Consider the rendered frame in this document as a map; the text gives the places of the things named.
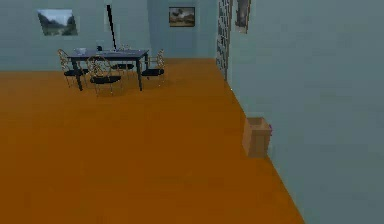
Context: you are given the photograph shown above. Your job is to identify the brown cardboard bin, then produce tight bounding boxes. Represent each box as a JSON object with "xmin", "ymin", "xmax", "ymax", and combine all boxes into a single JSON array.
[{"xmin": 241, "ymin": 116, "xmax": 273, "ymax": 159}]

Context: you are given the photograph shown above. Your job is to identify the grey lattice shelf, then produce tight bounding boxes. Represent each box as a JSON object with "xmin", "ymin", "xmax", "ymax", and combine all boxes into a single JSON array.
[{"xmin": 215, "ymin": 0, "xmax": 234, "ymax": 81}]

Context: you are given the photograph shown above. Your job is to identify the dark framed landscape picture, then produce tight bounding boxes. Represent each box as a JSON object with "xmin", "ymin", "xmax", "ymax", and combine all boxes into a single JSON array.
[{"xmin": 168, "ymin": 6, "xmax": 196, "ymax": 28}]

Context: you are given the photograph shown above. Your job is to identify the dark blue dining table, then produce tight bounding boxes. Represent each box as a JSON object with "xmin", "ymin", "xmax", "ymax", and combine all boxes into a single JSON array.
[{"xmin": 66, "ymin": 48, "xmax": 150, "ymax": 92}]

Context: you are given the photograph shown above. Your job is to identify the grey framed portrait picture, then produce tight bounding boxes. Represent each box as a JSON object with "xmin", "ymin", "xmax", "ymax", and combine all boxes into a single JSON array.
[{"xmin": 234, "ymin": 0, "xmax": 252, "ymax": 35}]

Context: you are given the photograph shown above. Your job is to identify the framed mountain landscape picture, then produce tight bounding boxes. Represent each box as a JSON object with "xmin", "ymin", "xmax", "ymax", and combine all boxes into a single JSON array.
[{"xmin": 36, "ymin": 8, "xmax": 79, "ymax": 37}]

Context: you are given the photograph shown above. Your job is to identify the gold wire chair black seat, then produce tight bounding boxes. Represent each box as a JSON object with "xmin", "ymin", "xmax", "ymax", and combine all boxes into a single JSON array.
[
  {"xmin": 140, "ymin": 49, "xmax": 166, "ymax": 87},
  {"xmin": 86, "ymin": 54, "xmax": 123, "ymax": 97},
  {"xmin": 56, "ymin": 48, "xmax": 90, "ymax": 89},
  {"xmin": 110, "ymin": 43, "xmax": 136, "ymax": 81}
]

